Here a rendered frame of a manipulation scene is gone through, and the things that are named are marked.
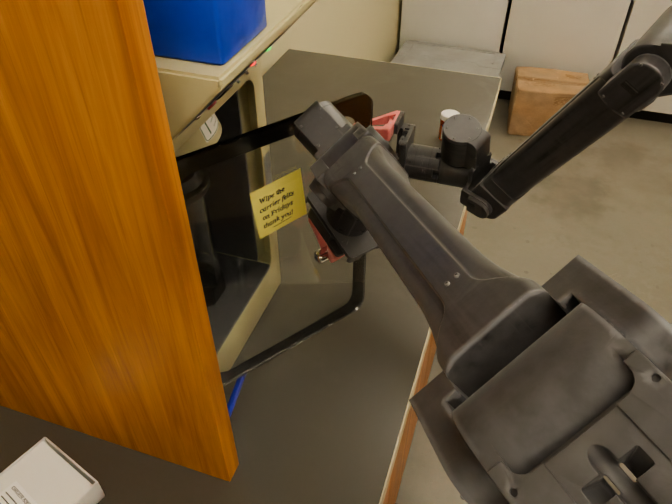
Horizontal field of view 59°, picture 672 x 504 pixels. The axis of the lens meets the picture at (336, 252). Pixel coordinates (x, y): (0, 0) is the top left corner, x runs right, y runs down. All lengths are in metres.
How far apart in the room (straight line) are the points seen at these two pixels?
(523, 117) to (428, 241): 3.19
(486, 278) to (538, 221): 2.65
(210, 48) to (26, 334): 0.46
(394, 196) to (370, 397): 0.58
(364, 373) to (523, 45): 3.01
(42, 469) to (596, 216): 2.64
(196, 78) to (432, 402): 0.37
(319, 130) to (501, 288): 0.40
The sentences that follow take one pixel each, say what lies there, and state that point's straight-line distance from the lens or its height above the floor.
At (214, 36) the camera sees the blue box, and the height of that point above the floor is 1.54.
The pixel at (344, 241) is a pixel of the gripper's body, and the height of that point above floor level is 1.27.
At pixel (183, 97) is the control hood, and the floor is 1.49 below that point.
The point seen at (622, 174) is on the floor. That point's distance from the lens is 3.46.
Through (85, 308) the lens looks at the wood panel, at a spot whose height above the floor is 1.25.
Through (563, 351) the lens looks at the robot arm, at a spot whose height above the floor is 1.55.
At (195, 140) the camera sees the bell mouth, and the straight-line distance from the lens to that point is 0.81.
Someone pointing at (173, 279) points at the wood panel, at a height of 1.33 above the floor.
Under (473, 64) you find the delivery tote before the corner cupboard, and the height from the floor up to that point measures 0.33.
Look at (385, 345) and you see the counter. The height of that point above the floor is 0.94.
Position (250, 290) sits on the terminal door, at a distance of 0.83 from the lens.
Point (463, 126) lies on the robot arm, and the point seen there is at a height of 1.29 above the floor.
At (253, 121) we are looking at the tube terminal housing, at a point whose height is 1.28.
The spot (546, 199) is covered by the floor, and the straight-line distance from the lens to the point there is 3.12.
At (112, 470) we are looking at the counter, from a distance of 0.96.
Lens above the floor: 1.74
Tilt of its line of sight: 41 degrees down
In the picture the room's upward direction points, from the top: straight up
